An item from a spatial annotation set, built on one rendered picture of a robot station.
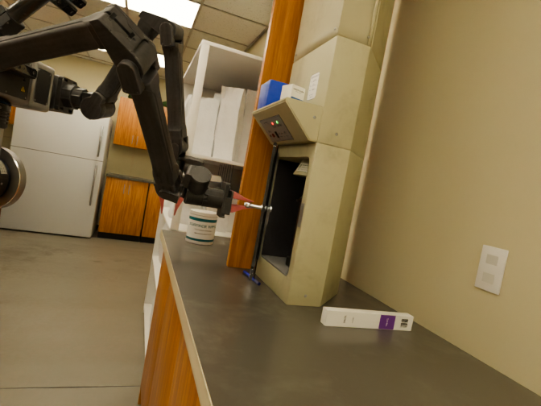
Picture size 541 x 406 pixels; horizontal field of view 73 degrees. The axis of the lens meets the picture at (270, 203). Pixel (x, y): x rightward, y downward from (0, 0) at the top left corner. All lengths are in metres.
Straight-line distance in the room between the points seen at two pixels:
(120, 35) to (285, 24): 0.79
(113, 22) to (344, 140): 0.65
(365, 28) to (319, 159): 0.40
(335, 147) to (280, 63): 0.49
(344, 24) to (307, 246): 0.63
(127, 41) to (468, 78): 0.97
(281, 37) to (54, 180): 4.86
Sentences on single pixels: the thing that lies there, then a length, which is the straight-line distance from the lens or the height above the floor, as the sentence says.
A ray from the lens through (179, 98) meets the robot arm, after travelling 1.34.
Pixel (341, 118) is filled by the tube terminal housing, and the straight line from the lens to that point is 1.09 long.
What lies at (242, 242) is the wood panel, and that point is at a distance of 1.39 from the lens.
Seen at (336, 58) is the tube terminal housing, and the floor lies 1.65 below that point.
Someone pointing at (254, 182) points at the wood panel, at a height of 1.27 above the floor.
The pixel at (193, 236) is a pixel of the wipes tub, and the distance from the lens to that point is 1.72.
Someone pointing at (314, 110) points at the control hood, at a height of 1.49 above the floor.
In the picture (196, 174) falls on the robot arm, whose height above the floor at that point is 1.26.
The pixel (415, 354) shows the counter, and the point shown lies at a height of 0.94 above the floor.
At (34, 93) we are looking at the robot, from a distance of 1.45.
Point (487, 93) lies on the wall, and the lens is 1.25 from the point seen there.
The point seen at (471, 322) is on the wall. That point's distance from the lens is 1.16.
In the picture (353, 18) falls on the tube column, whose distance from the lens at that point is 1.17.
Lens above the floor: 1.27
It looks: 3 degrees down
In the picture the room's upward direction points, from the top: 10 degrees clockwise
